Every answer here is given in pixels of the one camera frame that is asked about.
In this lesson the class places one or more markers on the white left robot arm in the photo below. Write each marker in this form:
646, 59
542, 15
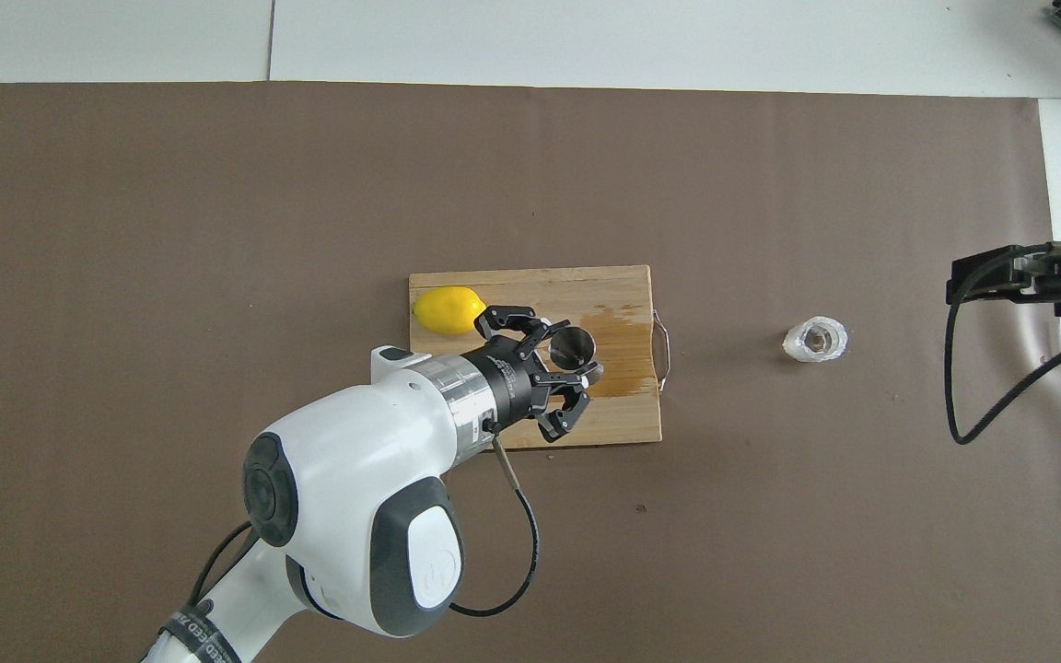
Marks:
346, 497

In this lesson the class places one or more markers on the yellow lemon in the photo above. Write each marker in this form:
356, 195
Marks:
446, 309

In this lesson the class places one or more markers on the brown table mat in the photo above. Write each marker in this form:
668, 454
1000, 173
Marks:
770, 552

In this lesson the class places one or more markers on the wooden cutting board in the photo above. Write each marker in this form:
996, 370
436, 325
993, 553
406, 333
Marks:
623, 414

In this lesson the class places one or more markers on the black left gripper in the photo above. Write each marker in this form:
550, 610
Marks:
512, 387

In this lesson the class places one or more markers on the steel double jigger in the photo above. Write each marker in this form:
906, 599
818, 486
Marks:
573, 347

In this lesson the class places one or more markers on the clear glass cup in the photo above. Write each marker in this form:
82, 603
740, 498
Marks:
814, 340

